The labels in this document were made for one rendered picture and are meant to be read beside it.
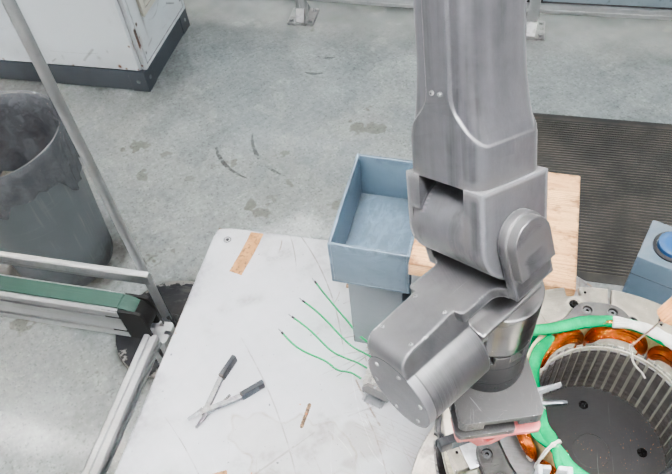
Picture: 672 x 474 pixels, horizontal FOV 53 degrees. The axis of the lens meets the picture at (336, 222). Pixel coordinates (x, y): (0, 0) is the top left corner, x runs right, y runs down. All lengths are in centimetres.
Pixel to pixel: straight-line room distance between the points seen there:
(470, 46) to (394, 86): 240
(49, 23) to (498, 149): 265
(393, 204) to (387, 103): 170
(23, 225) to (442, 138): 176
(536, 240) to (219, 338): 81
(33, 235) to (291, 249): 105
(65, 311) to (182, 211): 115
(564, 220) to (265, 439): 53
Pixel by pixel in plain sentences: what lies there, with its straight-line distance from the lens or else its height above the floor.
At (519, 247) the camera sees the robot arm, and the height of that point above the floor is 143.
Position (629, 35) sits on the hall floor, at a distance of 316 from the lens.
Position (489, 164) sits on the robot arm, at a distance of 40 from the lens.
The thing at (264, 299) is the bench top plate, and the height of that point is 78.
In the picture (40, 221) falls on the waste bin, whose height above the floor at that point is 36.
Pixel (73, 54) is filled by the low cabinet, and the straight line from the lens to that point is 301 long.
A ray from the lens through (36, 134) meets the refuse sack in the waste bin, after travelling 226.
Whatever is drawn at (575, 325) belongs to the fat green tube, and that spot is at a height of 115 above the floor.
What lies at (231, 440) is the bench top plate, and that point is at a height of 78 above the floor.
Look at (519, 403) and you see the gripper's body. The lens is 55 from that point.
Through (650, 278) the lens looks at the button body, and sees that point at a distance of 97.
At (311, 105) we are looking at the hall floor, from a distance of 272.
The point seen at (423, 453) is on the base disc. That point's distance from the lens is 102.
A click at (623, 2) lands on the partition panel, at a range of 306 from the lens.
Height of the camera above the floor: 175
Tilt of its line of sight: 50 degrees down
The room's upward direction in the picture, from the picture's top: 7 degrees counter-clockwise
